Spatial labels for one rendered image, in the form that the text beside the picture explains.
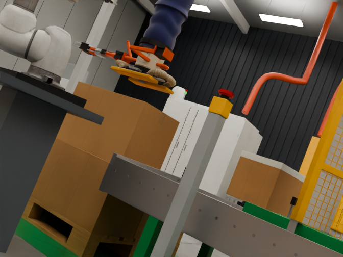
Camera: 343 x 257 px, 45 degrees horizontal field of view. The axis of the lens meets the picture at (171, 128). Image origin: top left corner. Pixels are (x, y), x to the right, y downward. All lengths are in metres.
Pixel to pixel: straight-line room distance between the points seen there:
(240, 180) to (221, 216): 1.78
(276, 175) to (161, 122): 1.26
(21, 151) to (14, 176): 0.11
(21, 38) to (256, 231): 1.33
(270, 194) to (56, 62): 2.08
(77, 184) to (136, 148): 0.41
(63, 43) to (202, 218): 1.03
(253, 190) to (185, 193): 1.84
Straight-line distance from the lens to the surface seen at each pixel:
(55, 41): 2.04
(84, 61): 5.97
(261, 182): 3.50
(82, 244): 2.45
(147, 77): 2.54
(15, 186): 2.03
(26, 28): 2.06
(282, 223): 1.85
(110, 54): 2.99
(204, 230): 1.86
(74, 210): 2.53
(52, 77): 2.04
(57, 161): 2.71
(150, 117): 2.46
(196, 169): 1.71
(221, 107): 1.73
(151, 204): 2.01
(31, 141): 1.99
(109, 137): 2.48
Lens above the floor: 0.66
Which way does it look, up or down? 5 degrees up
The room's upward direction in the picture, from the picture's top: 22 degrees clockwise
